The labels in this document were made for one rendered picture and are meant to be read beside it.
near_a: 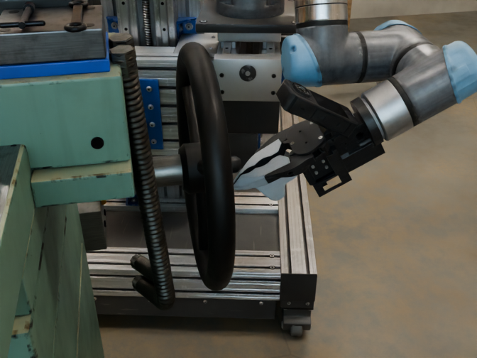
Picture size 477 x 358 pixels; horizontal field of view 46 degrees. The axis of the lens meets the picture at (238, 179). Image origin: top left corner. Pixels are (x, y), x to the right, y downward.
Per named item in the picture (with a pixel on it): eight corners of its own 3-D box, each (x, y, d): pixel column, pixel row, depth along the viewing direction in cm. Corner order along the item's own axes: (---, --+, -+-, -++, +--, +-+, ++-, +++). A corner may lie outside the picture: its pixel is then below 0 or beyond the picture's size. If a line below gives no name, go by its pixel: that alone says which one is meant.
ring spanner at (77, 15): (87, 32, 48) (86, 26, 48) (63, 33, 48) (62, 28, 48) (89, 3, 57) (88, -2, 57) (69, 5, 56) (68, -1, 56)
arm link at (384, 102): (402, 95, 72) (377, 69, 78) (370, 113, 72) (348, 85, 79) (419, 137, 76) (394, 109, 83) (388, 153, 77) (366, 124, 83)
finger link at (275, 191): (252, 221, 80) (309, 190, 79) (233, 194, 77) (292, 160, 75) (248, 207, 83) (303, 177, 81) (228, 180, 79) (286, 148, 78)
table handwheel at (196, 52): (261, 314, 53) (229, 7, 53) (41, 348, 50) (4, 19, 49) (218, 266, 82) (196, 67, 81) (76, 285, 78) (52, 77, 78)
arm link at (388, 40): (347, 18, 85) (375, 46, 76) (416, 14, 87) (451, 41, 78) (341, 67, 90) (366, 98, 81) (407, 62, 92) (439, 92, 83)
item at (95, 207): (108, 248, 97) (103, 210, 93) (34, 258, 94) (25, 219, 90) (108, 221, 104) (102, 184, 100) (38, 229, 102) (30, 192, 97)
